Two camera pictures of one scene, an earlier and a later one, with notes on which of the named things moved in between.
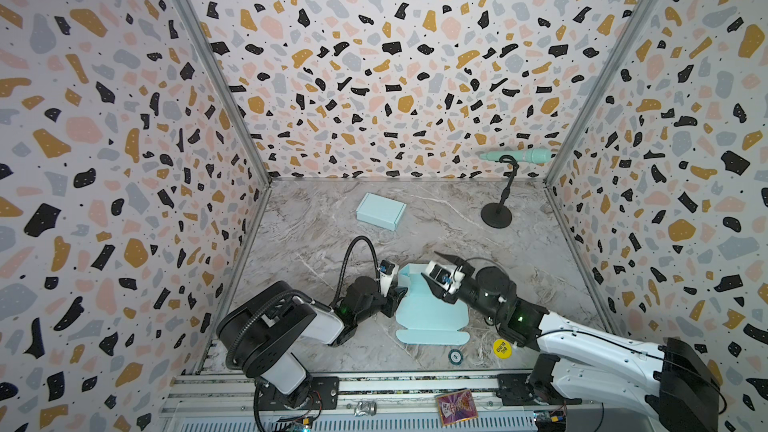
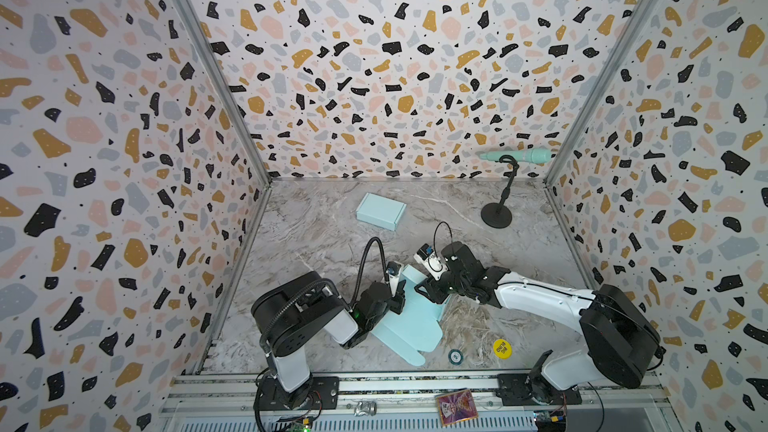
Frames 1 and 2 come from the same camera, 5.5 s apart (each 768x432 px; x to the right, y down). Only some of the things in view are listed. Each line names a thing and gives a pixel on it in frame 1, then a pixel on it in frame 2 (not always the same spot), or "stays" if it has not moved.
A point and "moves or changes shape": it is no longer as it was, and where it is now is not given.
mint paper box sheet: (380, 211) stays
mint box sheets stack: (427, 317) moves or changes shape
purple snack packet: (456, 407) stays
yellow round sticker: (502, 349) stays
